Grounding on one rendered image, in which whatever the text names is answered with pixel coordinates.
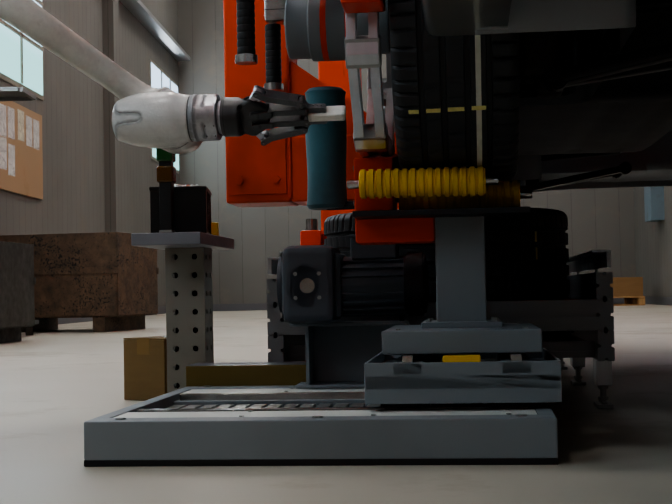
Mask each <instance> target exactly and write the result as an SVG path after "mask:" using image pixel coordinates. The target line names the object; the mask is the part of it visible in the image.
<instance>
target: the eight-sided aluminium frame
mask: <svg viewBox="0 0 672 504"><path fill-rule="evenodd" d="M345 17H346V37H345V39H344V44H345V62H346V69H348V77H349V87H350V97H351V107H352V117H353V141H354V146H355V151H356V152H358V153H359V154H360V155H361V156H362V157H371V156H372V155H381V156H391V155H392V154H395V140H394V132H395V123H394V110H393V95H392V77H391V56H390V53H389V54H386V68H387V78H382V70H381V65H382V51H381V35H380V32H379V12H368V35H357V13H346V12H345ZM359 68H368V79H367V114H366V124H365V123H364V113H363V102H362V91H361V81H360V70H359ZM384 107H386V114H385V108H384Z"/></svg>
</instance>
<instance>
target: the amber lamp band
mask: <svg viewBox="0 0 672 504"><path fill-rule="evenodd" d="M157 182H158V183H163V182H172V183H176V168H175V167H173V166H157Z"/></svg>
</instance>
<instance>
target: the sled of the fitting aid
mask: <svg viewBox="0 0 672 504"><path fill-rule="evenodd" d="M364 386H365V404H380V405H381V406H383V407H384V408H387V407H430V406H431V404H447V403H495V405H496V406H544V405H546V403H553V402H562V378H561V361H560V360H559V359H558V358H557V357H556V356H554V355H553V354H552V353H551V352H549V351H548V350H547V349H546V348H543V351H542V352H541V353H483V354H410V355H383V354H382V351H381V352H380V353H379V354H377V355H376V356H374V357H373V358H371V359H370V360H368V361H367V362H365V363H364Z"/></svg>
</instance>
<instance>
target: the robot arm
mask: <svg viewBox="0 0 672 504"><path fill-rule="evenodd" d="M0 18H1V19H2V20H4V21H6V22H7V23H9V24H10V25H12V26H14V27H15V28H17V29H18V30H20V31H21V32H23V33H24V34H25V35H27V36H28V37H30V38H31V39H33V40H34V41H36V42H37V43H39V44H40V45H41V46H43V47H44V48H46V49H47V50H49V51H50V52H52V53H53V54H55V55H56V56H58V57H59V58H61V59H62V60H64V61H65V62H67V63H68V64H70V65H71V66H73V67H74V68H76V69H77V70H79V71H80V72H82V73H83V74H85V75H86V76H88V77H89V78H91V79H92V80H94V81H95V82H97V83H98V84H100V85H101V86H103V87H104V88H106V89H107V90H108V91H110V92H111V93H112V94H114V95H115V96H116V97H118V98H119V99H120V100H118V101H117V102H116V103H115V105H114V108H113V111H112V127H113V131H114V134H115V136H116V138H117V140H119V141H121V142H124V143H127V144H130V145H134V146H139V147H148V148H161V149H163V150H165V151H167V152H170V153H173V154H188V153H191V152H193V151H195V150H196V149H198V148H199V146H200V145H201V143H202V142H203V141H219V140H221V138H222V136H225V137H236V136H242V135H244V134H248V135H251V136H257V137H258V138H259V139H260V140H261V145H262V146H265V145H267V144H269V143H270V142H272V141H276V140H280V139H285V138H289V137H293V136H298V135H302V134H306V133H307V132H308V128H309V126H310V125H312V124H326V123H327V121H345V119H346V106H345V105H340V106H326V104H324V103H317V104H309V103H308V102H307V101H306V99H305V96H304V95H300V94H294V93H287V92H281V91H275V90H268V89H265V88H263V87H261V86H258V85H255V86H254V90H253V92H252V94H251V96H247V97H245V98H242V99H241V98H240V97H224V98H223V99H221V98H220V96H219V95H218V94H204V95H197V94H193V95H184V94H180V93H176V92H175V91H173V90H171V89H169V88H168V87H162V88H153V87H151V86H149V85H147V84H145V83H144V82H142V81H140V80H139V79H137V78H136V77H135V76H133V75H132V74H130V73H129V72H127V71H126V70H125V69H123V68H122V67H120V66H119V65H118V64H116V63H115V62H114V61H112V60H111V59H110V58H108V57H107V56H106V55H104V54H103V53H102V52H100V51H99V50H98V49H96V48H95V47H94V46H92V45H91V44H90V43H88V42H87V41H86V40H84V39H83V38H82V37H80V36H79V35H78V34H76V33H75V32H74V31H72V30H71V29H70V28H68V27H67V26H66V25H64V24H63V23H62V22H60V21H59V20H58V19H56V18H55V17H54V16H52V15H51V14H50V13H48V12H47V11H46V10H44V9H43V8H42V7H40V6H39V5H38V4H37V3H35V2H34V1H33V0H0ZM262 101H264V102H262ZM274 103H275V104H274ZM275 127H278V128H275ZM265 129H270V130H265ZM264 130H265V131H264Z"/></svg>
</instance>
